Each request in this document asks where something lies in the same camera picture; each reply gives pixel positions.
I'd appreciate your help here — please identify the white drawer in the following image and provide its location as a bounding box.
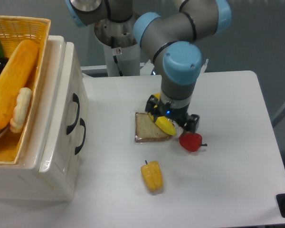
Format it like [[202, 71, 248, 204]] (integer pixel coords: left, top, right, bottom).
[[49, 83, 89, 201], [39, 42, 86, 177]]

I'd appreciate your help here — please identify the orange toy baguette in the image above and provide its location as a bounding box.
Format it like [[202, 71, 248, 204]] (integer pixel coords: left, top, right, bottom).
[[0, 39, 39, 130]]

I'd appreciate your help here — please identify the yellow toy banana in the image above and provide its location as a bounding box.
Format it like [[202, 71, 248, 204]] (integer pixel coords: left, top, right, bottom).
[[148, 93, 176, 136]]

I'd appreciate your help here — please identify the cream toy croissant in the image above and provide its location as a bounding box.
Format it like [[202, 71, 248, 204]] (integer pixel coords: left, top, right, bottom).
[[9, 87, 32, 133]]

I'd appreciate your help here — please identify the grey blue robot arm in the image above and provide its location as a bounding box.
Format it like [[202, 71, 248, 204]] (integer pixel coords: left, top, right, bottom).
[[66, 0, 232, 133]]

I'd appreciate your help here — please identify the red toy bell pepper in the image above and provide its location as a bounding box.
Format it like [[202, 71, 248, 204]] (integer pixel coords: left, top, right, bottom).
[[179, 133, 207, 152]]

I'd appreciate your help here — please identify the yellow wicker basket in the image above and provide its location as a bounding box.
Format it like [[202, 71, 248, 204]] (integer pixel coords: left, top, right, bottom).
[[0, 16, 51, 165]]

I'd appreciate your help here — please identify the toy bread slice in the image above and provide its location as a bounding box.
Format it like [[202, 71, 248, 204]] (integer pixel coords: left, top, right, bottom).
[[135, 112, 173, 143]]

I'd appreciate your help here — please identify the white top drawer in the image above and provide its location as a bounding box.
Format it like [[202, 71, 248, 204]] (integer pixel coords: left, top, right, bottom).
[[39, 42, 86, 177]]

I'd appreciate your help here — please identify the yellow toy bell pepper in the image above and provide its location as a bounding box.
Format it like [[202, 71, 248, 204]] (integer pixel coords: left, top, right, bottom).
[[141, 160, 163, 192]]

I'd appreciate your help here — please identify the white drawer cabinet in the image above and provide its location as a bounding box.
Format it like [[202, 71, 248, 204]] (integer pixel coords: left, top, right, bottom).
[[0, 35, 89, 202]]

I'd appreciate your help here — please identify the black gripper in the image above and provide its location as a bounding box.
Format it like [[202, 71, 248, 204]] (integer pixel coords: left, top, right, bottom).
[[145, 95, 200, 135]]

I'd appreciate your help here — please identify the white bottom drawer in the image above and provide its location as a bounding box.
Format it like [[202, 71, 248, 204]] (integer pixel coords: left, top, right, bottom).
[[49, 83, 89, 201]]

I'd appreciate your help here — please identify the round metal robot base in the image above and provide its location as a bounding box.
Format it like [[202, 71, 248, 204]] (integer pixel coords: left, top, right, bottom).
[[94, 17, 141, 77]]

